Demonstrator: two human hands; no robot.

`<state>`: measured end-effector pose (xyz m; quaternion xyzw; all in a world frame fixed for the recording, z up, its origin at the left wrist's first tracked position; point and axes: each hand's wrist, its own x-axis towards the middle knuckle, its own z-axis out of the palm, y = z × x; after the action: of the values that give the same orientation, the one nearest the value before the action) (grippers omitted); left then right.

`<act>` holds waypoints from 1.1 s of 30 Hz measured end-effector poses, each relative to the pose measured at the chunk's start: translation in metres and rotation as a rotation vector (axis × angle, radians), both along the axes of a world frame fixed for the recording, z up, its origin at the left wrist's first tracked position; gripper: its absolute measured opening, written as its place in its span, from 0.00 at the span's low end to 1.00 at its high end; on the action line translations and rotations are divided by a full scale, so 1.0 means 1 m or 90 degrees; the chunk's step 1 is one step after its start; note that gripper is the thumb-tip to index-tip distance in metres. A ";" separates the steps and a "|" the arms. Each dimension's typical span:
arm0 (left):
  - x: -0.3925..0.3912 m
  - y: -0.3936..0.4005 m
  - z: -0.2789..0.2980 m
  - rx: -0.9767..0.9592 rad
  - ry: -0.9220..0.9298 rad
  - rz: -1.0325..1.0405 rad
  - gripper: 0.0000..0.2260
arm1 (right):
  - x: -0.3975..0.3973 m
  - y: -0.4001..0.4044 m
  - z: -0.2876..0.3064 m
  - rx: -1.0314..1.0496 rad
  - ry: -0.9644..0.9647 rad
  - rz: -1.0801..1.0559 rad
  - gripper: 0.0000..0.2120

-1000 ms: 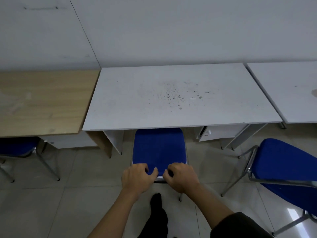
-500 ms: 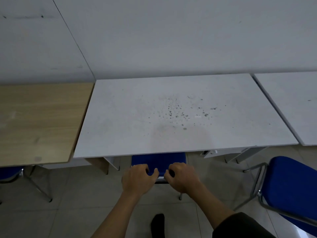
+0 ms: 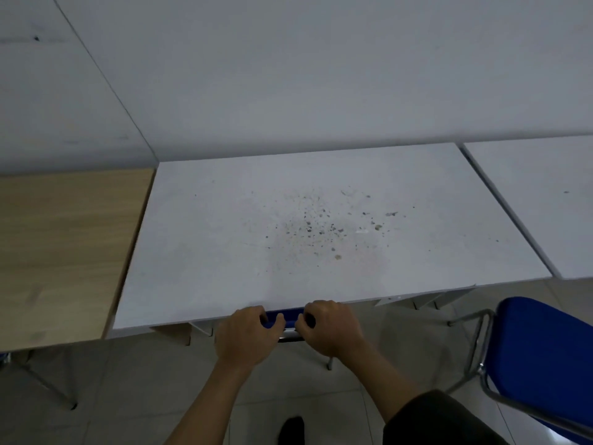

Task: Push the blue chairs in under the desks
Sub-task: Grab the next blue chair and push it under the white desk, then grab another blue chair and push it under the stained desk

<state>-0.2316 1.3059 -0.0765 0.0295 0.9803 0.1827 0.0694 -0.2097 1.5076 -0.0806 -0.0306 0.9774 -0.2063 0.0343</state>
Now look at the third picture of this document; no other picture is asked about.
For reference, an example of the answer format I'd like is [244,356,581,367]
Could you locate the scattered dark crumbs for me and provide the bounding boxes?
[259,187,418,265]

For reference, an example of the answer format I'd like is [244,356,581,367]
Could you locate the blue chair with metal frame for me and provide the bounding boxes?
[447,296,593,445]
[259,309,334,371]

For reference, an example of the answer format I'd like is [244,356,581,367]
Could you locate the white table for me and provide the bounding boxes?
[458,135,593,280]
[105,142,555,346]

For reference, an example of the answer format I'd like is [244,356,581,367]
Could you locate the wooden table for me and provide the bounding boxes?
[0,168,157,411]

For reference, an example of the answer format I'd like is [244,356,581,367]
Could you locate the person's right forearm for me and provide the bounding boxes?
[335,340,428,425]

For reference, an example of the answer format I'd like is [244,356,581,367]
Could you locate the person's left hand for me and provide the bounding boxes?
[215,306,287,372]

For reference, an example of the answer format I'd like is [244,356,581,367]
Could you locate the person's right hand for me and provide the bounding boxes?
[295,299,367,359]

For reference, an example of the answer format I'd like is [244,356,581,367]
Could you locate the person's dark sleeve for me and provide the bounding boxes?
[383,389,511,445]

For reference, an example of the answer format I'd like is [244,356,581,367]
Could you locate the person's black shoe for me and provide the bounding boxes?
[277,415,306,445]

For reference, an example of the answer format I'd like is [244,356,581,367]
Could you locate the person's left forearm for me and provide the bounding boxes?
[164,357,261,445]

